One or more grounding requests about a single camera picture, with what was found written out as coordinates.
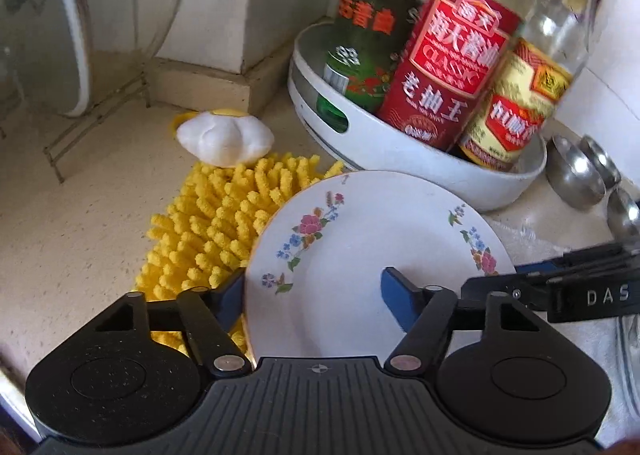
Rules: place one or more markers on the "clear glass dish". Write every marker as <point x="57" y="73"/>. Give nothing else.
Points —
<point x="631" y="365"/>

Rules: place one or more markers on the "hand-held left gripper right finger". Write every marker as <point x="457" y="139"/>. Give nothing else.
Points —
<point x="397" y="292"/>

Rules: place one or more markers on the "white floral plate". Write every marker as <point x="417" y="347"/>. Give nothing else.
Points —
<point x="340" y="260"/>

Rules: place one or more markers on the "red label sauce bottle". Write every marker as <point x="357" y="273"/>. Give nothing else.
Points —
<point x="450" y="65"/>

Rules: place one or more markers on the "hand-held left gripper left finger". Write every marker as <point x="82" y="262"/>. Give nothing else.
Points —
<point x="234" y="296"/>

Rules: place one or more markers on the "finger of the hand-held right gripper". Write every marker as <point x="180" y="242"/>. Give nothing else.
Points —
<point x="500" y="291"/>
<point x="540" y="267"/>

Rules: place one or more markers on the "green label glass bottle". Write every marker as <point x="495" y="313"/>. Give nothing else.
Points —
<point x="370" y="45"/>

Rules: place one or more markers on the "white round turntable tray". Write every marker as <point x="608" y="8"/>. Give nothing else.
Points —
<point x="400" y="150"/>

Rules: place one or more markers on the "yellow label vinegar bottle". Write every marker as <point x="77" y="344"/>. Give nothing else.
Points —
<point x="520" y="100"/>

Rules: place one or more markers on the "yellow chenille hand towel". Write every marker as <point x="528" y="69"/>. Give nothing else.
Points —
<point x="215" y="215"/>

